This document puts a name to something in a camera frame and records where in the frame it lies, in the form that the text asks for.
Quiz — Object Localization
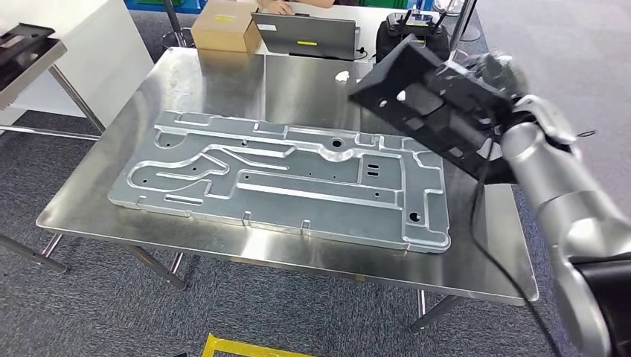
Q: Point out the stainless steel side table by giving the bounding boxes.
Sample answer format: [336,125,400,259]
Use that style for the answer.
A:
[0,36,107,141]

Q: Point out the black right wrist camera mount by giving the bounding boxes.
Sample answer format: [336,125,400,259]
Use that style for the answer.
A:
[424,62,515,130]

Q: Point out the black parts on side table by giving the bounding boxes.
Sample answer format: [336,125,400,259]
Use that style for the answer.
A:
[0,23,56,68]

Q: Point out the person's hand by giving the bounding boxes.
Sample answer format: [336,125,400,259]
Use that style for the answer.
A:
[257,0,297,16]

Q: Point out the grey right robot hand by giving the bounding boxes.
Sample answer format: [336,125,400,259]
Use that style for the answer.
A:
[451,49,528,103]

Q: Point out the grey laptop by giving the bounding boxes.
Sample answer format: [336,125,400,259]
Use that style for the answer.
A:
[250,12,363,62]

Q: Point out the grey machined metal plate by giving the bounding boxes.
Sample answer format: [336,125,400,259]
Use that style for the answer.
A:
[107,109,452,254]

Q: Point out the black plastic panel part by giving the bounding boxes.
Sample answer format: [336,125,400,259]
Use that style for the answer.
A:
[347,33,519,186]

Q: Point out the cardboard box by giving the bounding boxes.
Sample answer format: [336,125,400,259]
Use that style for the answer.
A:
[190,0,262,54]

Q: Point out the yellow floor tape square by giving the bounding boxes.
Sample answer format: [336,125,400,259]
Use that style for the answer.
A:
[201,333,316,357]

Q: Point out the white partition panel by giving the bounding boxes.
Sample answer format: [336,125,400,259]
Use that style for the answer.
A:
[0,0,155,124]

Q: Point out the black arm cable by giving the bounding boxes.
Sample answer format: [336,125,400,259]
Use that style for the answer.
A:
[468,138,563,357]

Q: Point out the black pole with chrome base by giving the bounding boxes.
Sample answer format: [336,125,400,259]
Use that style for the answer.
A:
[161,0,196,49]

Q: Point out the stainless steel workbench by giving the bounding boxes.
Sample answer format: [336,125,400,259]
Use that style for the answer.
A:
[0,46,541,336]

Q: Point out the black remote controller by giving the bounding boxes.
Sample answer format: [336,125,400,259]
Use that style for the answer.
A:
[375,10,452,65]

